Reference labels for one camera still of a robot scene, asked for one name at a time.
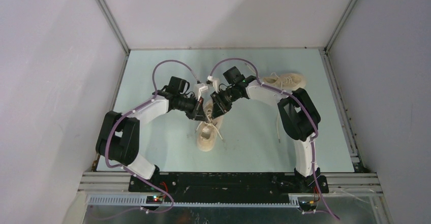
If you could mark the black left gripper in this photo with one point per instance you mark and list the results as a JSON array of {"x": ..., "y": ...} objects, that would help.
[{"x": 197, "y": 113}]

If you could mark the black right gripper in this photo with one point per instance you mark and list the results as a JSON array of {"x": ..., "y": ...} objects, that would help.
[{"x": 219, "y": 106}]

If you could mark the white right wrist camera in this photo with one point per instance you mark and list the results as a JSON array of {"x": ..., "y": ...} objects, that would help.
[{"x": 213, "y": 82}]

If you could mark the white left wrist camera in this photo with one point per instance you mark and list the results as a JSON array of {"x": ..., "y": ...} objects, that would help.
[{"x": 200, "y": 89}]

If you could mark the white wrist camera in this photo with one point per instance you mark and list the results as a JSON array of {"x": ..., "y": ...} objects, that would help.
[
  {"x": 200, "y": 89},
  {"x": 213, "y": 82}
]

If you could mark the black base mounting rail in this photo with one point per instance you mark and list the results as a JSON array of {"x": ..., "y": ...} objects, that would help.
[{"x": 237, "y": 188}]

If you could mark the aluminium frame rail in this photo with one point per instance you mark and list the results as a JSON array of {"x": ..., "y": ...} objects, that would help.
[{"x": 120, "y": 188}]

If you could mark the beige sneaker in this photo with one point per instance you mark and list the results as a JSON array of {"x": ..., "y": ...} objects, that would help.
[
  {"x": 209, "y": 131},
  {"x": 288, "y": 81}
]

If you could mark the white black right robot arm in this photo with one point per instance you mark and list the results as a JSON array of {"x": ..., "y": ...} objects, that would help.
[{"x": 298, "y": 114}]

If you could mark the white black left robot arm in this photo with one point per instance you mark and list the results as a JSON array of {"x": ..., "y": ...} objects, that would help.
[{"x": 119, "y": 137}]

